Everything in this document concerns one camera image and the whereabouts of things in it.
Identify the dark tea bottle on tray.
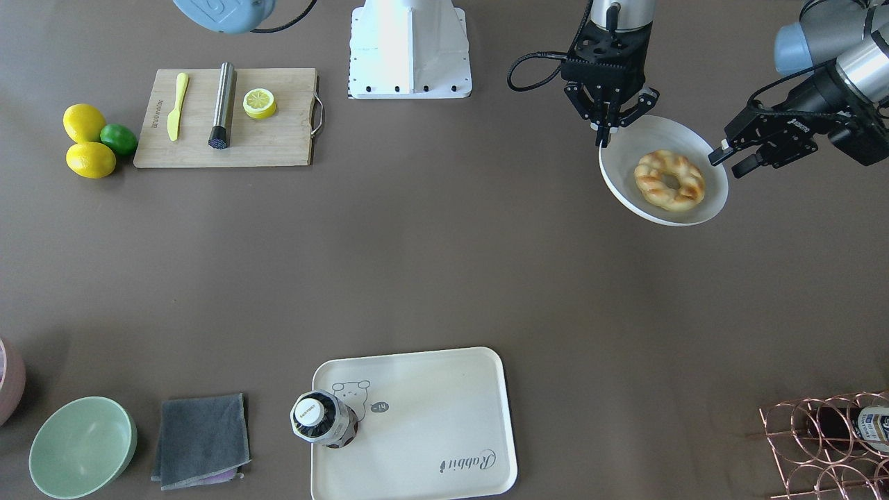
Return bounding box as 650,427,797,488
290,390,358,449

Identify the yellow plastic knife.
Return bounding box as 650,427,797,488
166,72,190,142

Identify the yellow lemon lower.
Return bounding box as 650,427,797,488
65,142,117,179

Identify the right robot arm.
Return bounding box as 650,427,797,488
560,1,660,148

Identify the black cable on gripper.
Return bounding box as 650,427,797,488
506,50,574,93

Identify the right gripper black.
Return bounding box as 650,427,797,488
560,22,660,148

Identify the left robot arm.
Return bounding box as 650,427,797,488
708,1,888,178

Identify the green bowl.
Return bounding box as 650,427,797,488
28,396,138,499

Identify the yellow lemon upper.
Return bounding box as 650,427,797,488
63,103,107,144

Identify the cream rabbit tray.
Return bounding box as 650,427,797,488
310,346,520,499

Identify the wooden cutting board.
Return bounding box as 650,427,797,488
133,67,318,169

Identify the pink bowl with ice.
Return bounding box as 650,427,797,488
1,338,26,425

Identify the green lime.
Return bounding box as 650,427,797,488
99,124,138,156

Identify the lemon half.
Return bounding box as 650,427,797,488
242,87,277,119

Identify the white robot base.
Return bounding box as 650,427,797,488
347,1,473,99

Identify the braided donut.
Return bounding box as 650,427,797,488
633,149,706,212

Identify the grey folded cloth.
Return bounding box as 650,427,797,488
151,393,251,490

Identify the bottle in rack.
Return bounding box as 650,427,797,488
814,405,888,456

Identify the steel muddler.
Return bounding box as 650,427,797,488
208,61,236,151

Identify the white plate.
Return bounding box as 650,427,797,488
598,115,729,226

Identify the copper wire bottle rack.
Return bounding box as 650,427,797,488
758,390,887,499

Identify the yellow lemon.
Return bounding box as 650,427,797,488
63,103,107,144
65,142,117,179

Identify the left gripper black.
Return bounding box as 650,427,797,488
708,83,855,179

